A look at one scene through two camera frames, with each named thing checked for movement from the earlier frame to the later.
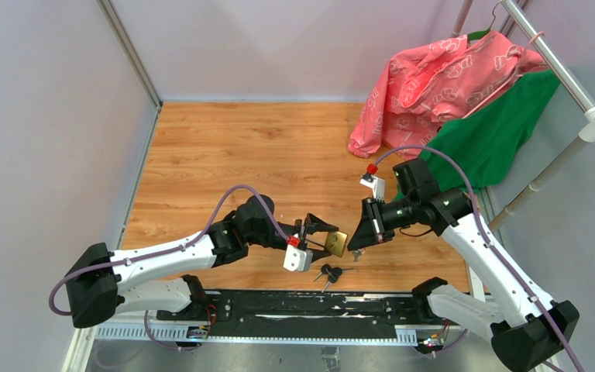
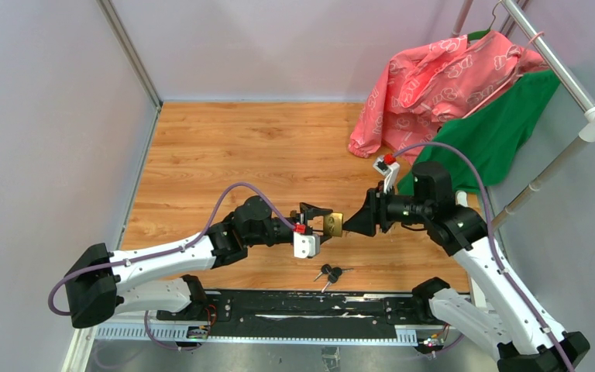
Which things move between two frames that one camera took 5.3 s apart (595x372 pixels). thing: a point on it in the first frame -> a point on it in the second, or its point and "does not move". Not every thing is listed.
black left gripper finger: [313, 225] -> [313, 211]
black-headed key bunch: [333, 273] does not move
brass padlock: [336, 242] -> [333, 224]
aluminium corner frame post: [130, 52] does not move
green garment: [484, 142] does not move
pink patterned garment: [419, 91] does not move
